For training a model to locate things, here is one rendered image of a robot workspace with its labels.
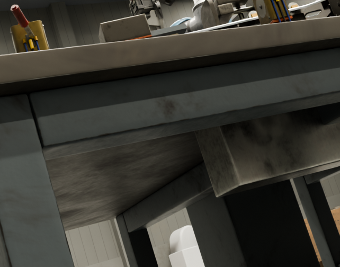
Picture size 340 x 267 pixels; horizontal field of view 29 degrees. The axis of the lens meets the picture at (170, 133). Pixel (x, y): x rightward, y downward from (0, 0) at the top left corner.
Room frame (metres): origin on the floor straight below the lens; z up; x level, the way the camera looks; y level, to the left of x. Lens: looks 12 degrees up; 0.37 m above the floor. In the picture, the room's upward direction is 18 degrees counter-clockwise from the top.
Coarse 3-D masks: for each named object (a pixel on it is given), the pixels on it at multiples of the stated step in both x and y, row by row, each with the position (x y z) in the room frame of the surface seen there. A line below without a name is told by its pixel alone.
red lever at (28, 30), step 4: (12, 8) 1.42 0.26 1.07; (16, 8) 1.42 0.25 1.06; (12, 12) 1.43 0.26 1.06; (16, 12) 1.43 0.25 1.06; (20, 12) 1.44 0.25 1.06; (16, 16) 1.44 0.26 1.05; (20, 16) 1.44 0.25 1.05; (24, 16) 1.45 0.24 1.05; (20, 20) 1.45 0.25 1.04; (24, 20) 1.45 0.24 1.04; (20, 24) 1.46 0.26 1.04; (24, 24) 1.46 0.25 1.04; (24, 28) 1.48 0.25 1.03; (28, 28) 1.48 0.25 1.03; (28, 32) 1.49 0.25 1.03; (32, 32) 1.49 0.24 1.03; (32, 36) 1.50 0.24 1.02
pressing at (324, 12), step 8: (320, 0) 1.82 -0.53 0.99; (296, 8) 1.82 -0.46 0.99; (304, 8) 1.86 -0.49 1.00; (312, 8) 1.89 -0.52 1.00; (320, 8) 1.91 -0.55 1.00; (328, 8) 1.93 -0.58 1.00; (312, 16) 1.96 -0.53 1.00; (320, 16) 1.98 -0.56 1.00; (224, 24) 1.77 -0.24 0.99; (232, 24) 1.77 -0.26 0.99; (240, 24) 1.82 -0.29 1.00; (248, 24) 1.85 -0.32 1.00; (256, 24) 1.87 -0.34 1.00; (192, 32) 1.75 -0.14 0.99
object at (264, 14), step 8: (256, 0) 1.72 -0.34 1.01; (264, 0) 1.67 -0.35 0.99; (272, 0) 1.66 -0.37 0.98; (280, 0) 1.67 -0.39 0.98; (256, 8) 1.74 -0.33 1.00; (264, 8) 1.69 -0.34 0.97; (272, 8) 1.67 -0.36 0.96; (280, 8) 1.67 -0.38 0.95; (288, 8) 1.68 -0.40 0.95; (264, 16) 1.70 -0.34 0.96; (272, 16) 1.67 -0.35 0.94; (280, 16) 1.67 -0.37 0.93; (288, 16) 1.67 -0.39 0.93
